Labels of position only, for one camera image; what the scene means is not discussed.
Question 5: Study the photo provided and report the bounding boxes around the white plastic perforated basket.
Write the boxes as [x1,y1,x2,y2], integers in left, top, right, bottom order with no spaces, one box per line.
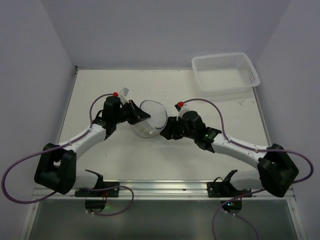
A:
[191,52,261,96]

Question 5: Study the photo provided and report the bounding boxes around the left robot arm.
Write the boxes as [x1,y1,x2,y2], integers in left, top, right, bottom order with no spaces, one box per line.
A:
[34,95,151,195]

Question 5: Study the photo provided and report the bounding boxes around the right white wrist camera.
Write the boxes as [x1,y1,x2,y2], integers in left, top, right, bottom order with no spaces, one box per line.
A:
[174,101,190,120]

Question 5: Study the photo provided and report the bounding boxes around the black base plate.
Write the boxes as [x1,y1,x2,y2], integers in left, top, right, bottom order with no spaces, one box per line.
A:
[74,181,120,213]
[206,176,252,215]

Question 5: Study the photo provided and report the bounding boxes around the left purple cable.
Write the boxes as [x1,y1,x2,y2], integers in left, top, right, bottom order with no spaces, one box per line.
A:
[1,91,135,217]

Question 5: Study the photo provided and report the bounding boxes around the white mesh laundry bag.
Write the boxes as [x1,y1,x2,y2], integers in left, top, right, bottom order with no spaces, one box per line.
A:
[133,99,168,138]

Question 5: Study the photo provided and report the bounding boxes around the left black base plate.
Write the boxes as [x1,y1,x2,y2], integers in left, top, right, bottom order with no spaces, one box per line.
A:
[74,181,120,213]

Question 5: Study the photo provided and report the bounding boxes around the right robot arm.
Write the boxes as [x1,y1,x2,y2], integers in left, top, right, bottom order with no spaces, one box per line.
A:
[160,110,299,198]

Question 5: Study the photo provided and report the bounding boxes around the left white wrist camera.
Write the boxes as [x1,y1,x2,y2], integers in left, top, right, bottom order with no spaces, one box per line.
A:
[118,87,129,105]

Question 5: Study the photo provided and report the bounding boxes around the purple cable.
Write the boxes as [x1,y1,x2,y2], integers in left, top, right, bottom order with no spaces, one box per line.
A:
[176,98,315,240]
[1,91,135,217]

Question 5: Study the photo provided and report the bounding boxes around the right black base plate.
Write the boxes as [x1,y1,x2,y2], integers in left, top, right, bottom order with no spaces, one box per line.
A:
[206,176,252,215]

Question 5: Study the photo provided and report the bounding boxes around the aluminium front rail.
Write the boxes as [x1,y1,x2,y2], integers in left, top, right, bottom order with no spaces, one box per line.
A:
[32,180,295,200]

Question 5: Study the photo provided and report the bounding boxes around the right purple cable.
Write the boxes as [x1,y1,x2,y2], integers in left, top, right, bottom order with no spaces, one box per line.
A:
[176,98,315,240]

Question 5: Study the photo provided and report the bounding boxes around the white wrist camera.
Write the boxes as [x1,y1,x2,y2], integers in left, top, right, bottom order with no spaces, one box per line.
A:
[118,87,129,105]
[174,101,190,120]

